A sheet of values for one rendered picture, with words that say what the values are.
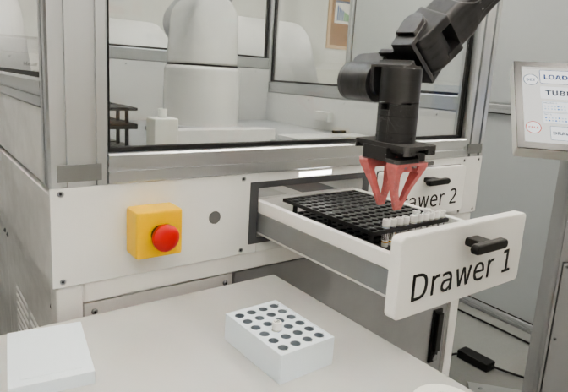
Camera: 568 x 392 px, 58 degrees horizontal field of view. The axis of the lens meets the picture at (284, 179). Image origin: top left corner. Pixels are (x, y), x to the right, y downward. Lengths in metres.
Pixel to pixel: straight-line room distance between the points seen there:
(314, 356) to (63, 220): 0.39
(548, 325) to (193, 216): 1.27
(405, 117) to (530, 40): 1.95
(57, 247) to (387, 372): 0.47
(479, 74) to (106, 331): 0.99
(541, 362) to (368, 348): 1.19
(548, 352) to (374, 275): 1.21
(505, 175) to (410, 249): 2.04
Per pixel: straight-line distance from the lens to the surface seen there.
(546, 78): 1.69
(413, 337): 1.39
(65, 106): 0.75
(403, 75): 0.72
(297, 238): 0.82
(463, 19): 0.79
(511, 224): 0.85
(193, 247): 0.86
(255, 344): 0.66
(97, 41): 0.76
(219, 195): 0.86
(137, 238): 0.77
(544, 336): 1.84
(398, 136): 0.73
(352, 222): 0.79
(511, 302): 2.78
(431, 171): 1.20
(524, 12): 2.69
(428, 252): 0.69
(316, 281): 1.07
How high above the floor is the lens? 1.11
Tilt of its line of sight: 11 degrees down
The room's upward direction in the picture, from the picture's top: 3 degrees clockwise
